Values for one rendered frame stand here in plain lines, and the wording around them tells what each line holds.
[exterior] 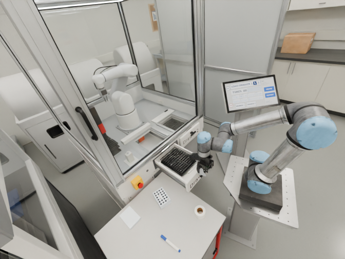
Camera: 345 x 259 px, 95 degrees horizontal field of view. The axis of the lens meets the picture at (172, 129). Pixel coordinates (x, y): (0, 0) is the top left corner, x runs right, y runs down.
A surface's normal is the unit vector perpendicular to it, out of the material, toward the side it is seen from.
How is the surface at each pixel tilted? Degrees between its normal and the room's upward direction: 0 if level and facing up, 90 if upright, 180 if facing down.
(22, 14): 90
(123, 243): 0
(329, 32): 90
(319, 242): 0
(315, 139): 83
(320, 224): 0
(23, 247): 90
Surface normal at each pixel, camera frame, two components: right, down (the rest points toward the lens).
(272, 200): -0.17, -0.79
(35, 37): 0.73, 0.33
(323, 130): -0.37, 0.52
